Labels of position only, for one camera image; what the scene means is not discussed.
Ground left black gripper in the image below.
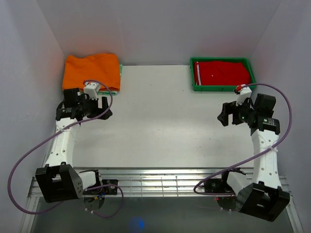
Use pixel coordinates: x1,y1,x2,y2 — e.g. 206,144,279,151
79,94,112,120

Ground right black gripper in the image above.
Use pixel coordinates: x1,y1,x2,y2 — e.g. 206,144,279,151
217,96,256,126

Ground red trousers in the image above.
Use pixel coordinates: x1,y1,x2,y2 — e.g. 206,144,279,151
193,61,251,86

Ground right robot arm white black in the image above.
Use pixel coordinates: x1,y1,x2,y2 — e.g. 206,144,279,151
217,94,290,222

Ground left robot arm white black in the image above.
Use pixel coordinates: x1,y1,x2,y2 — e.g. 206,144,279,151
35,82,112,203

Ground folded orange trousers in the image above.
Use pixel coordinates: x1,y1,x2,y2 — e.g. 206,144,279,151
62,53,121,91

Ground folded light green garment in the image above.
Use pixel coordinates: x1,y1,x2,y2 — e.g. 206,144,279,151
98,64,123,96

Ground green plastic tray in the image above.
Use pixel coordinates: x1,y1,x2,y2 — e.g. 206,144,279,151
190,57,255,92

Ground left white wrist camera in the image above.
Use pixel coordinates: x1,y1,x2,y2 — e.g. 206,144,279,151
83,82,101,100

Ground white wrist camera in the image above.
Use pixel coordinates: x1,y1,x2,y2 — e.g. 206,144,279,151
83,82,101,100
234,84,252,106

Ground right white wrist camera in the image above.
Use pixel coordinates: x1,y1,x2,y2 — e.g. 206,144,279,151
234,84,252,106

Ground aluminium rail frame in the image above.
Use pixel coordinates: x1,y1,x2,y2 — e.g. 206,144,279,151
20,167,303,233

